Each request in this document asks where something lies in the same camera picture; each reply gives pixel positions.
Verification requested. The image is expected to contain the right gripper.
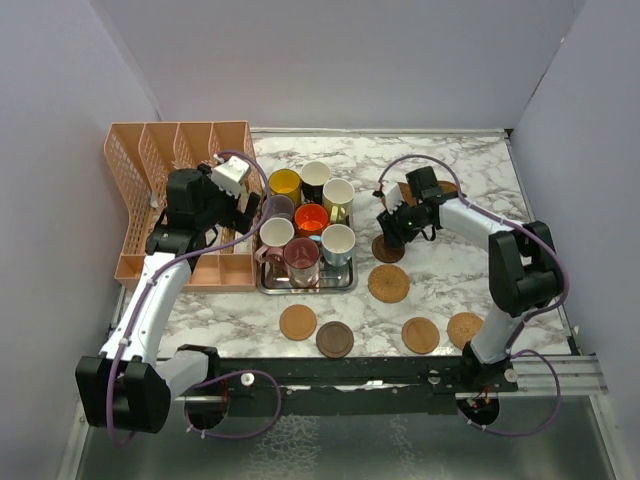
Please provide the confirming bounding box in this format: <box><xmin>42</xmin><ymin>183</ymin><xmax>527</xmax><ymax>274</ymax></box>
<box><xmin>378</xmin><ymin>199</ymin><xmax>430</xmax><ymax>249</ymax></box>

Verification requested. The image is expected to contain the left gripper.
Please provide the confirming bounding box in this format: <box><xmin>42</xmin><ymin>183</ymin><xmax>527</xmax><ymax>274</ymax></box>
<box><xmin>197</xmin><ymin>164</ymin><xmax>260</xmax><ymax>234</ymax></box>

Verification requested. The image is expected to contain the dark walnut coaster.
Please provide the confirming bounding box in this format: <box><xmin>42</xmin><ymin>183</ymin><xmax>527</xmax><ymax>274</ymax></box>
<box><xmin>371</xmin><ymin>234</ymin><xmax>405</xmax><ymax>264</ymax></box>
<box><xmin>316</xmin><ymin>321</ymin><xmax>354</xmax><ymax>359</ymax></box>

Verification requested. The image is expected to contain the brown ringed wooden coaster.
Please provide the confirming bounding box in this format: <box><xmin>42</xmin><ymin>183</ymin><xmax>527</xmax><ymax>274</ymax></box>
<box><xmin>385</xmin><ymin>182</ymin><xmax>416</xmax><ymax>206</ymax></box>

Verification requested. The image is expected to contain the woven rattan coaster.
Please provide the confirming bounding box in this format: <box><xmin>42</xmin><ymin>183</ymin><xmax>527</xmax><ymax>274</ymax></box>
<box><xmin>447</xmin><ymin>312</ymin><xmax>484</xmax><ymax>350</ymax></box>
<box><xmin>368</xmin><ymin>265</ymin><xmax>410</xmax><ymax>303</ymax></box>

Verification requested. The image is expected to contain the dark walnut front coaster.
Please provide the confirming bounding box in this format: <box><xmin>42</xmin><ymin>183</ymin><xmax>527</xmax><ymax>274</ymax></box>
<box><xmin>316</xmin><ymin>321</ymin><xmax>354</xmax><ymax>359</ymax></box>

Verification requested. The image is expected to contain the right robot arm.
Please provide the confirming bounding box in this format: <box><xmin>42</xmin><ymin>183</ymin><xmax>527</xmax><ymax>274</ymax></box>
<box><xmin>373</xmin><ymin>167</ymin><xmax>568</xmax><ymax>391</ymax></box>

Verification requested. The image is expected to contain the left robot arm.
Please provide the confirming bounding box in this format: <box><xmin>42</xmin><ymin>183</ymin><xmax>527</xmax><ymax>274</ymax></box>
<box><xmin>75</xmin><ymin>154</ymin><xmax>262</xmax><ymax>434</ymax></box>

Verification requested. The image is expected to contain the light wood grooved coaster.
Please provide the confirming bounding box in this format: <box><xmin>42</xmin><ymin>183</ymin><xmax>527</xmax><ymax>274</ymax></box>
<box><xmin>401</xmin><ymin>317</ymin><xmax>440</xmax><ymax>355</ymax></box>

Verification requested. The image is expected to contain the light wood round coaster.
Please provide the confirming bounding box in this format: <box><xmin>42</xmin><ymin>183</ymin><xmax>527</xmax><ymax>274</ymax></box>
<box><xmin>279</xmin><ymin>304</ymin><xmax>317</xmax><ymax>341</ymax></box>

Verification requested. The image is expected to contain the white stationery package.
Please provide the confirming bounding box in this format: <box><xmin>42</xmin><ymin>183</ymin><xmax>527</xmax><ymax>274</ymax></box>
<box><xmin>233</xmin><ymin>236</ymin><xmax>254</xmax><ymax>254</ymax></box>

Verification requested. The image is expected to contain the lilac mug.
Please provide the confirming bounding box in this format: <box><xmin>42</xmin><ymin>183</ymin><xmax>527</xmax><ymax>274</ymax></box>
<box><xmin>261</xmin><ymin>194</ymin><xmax>296</xmax><ymax>220</ymax></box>

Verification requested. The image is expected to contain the light blue mug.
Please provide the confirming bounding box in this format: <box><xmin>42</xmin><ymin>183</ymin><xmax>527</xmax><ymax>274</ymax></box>
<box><xmin>321</xmin><ymin>224</ymin><xmax>356</xmax><ymax>267</ymax></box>

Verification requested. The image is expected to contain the stainless steel tray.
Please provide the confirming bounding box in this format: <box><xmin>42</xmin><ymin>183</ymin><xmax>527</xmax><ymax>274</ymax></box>
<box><xmin>255</xmin><ymin>186</ymin><xmax>359</xmax><ymax>296</ymax></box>

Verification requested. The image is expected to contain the orange mug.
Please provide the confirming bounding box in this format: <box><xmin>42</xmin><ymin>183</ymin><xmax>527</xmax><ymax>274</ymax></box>
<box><xmin>293</xmin><ymin>203</ymin><xmax>330</xmax><ymax>237</ymax></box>

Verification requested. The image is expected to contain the dusty pink mug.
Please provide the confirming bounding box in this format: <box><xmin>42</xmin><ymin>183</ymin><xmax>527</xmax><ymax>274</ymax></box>
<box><xmin>283</xmin><ymin>238</ymin><xmax>320</xmax><ymax>288</ymax></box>

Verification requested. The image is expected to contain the pale yellow mug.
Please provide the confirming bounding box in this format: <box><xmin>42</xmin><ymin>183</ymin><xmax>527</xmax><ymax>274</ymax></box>
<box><xmin>322</xmin><ymin>178</ymin><xmax>355</xmax><ymax>224</ymax></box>

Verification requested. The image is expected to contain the black mug white inside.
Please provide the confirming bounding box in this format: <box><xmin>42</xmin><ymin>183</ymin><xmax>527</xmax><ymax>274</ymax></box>
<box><xmin>300</xmin><ymin>161</ymin><xmax>332</xmax><ymax>204</ymax></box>

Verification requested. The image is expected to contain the peach plastic file organizer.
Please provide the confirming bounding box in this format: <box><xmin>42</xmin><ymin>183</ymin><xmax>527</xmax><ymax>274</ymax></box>
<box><xmin>104</xmin><ymin>121</ymin><xmax>257</xmax><ymax>292</ymax></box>

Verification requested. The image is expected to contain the white mug pink handle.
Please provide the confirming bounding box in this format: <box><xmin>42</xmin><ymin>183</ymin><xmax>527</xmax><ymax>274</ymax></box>
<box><xmin>254</xmin><ymin>218</ymin><xmax>295</xmax><ymax>265</ymax></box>

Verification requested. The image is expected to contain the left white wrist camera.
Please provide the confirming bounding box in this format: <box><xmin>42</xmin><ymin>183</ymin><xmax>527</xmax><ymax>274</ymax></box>
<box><xmin>210</xmin><ymin>156</ymin><xmax>250</xmax><ymax>199</ymax></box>

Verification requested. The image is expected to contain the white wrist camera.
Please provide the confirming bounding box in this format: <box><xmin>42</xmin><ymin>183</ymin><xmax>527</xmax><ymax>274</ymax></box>
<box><xmin>372</xmin><ymin>183</ymin><xmax>406</xmax><ymax>215</ymax></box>
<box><xmin>210</xmin><ymin>156</ymin><xmax>250</xmax><ymax>199</ymax></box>

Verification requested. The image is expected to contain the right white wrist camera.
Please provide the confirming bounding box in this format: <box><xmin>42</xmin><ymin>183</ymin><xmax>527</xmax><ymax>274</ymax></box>
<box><xmin>372</xmin><ymin>183</ymin><xmax>406</xmax><ymax>215</ymax></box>

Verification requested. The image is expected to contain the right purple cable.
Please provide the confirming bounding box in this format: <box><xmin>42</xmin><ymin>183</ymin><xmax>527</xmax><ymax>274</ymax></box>
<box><xmin>372</xmin><ymin>154</ymin><xmax>571</xmax><ymax>439</ymax></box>

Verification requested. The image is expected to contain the purple cable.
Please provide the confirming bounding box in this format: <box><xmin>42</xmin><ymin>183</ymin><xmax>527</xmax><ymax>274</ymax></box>
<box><xmin>107</xmin><ymin>150</ymin><xmax>284</xmax><ymax>449</ymax></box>
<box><xmin>372</xmin><ymin>154</ymin><xmax>571</xmax><ymax>439</ymax></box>

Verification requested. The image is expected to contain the black front mounting rail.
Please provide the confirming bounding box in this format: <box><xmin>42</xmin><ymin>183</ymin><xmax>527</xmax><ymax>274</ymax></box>
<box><xmin>185</xmin><ymin>356</ymin><xmax>517</xmax><ymax>417</ymax></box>

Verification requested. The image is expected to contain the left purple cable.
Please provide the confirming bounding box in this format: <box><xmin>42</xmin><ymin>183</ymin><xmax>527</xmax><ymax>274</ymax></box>
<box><xmin>107</xmin><ymin>150</ymin><xmax>284</xmax><ymax>449</ymax></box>

